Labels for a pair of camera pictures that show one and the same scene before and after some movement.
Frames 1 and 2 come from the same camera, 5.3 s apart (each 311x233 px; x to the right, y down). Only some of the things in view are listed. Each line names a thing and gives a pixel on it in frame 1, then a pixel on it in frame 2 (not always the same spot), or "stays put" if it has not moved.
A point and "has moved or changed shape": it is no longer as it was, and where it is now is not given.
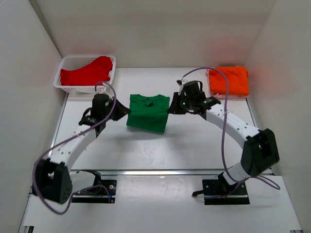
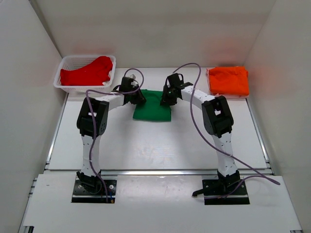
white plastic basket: (74, 62) stays put
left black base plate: (105, 192) stays put
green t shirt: (148, 112) has moved or changed shape
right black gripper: (174, 108) -> (165, 101)
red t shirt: (95, 72) stays put
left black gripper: (122, 110) -> (140, 99)
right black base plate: (218, 191) stays put
